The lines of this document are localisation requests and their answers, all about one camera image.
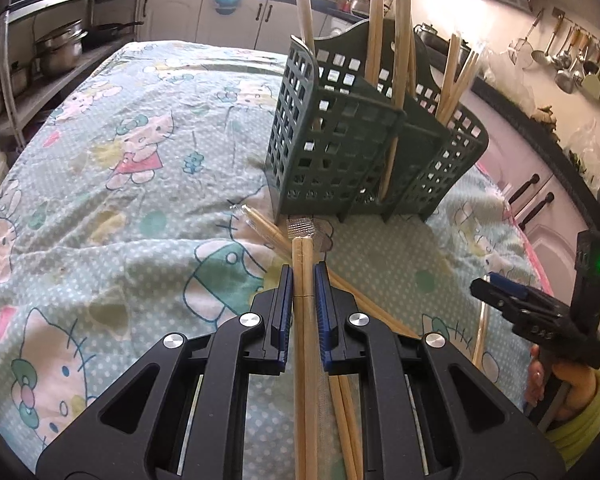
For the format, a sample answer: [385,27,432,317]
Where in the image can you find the conch shell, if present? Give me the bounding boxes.
[530,105,559,127]

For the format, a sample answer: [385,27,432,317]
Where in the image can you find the steel pot with lid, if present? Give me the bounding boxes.
[342,0,377,17]

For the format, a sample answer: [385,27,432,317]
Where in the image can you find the metal kitchen shelf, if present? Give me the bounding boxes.
[0,0,146,153]

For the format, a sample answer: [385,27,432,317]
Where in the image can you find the hanging steel ladle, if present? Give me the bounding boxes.
[530,12,567,68]

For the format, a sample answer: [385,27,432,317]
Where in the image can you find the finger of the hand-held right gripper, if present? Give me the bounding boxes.
[470,278,556,329]
[490,274,556,302]

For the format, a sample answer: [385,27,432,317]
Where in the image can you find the blue hanging bowl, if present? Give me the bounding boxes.
[212,0,246,17]

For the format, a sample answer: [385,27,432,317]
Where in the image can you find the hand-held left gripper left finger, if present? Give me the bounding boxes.
[35,262,296,480]

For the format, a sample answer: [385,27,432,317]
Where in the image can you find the hanging wire strainer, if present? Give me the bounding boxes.
[506,7,546,67]

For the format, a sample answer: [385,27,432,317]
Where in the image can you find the green plastic utensil holder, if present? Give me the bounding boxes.
[264,17,490,223]

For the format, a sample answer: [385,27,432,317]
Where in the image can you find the black frying pan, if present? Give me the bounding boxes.
[82,20,144,52]

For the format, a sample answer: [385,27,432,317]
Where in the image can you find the clear plastic bag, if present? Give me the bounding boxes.
[562,120,600,183]

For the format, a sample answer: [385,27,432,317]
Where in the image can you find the pink blanket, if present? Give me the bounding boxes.
[472,160,553,306]

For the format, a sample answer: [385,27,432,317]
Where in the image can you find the cartoon printed blanket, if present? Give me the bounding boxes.
[0,39,543,480]

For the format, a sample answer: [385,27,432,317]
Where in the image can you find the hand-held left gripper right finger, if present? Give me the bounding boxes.
[314,260,566,480]

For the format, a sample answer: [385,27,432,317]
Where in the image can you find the bamboo chopsticks pair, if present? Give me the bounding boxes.
[289,0,323,128]
[229,202,421,338]
[365,0,387,83]
[436,32,465,122]
[329,374,365,480]
[286,217,326,480]
[442,42,488,123]
[378,0,417,203]
[471,272,493,367]

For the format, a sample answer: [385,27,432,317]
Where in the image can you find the person's right hand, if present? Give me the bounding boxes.
[525,347,599,421]

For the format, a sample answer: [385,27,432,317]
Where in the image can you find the stacked steel pots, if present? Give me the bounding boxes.
[32,20,89,79]

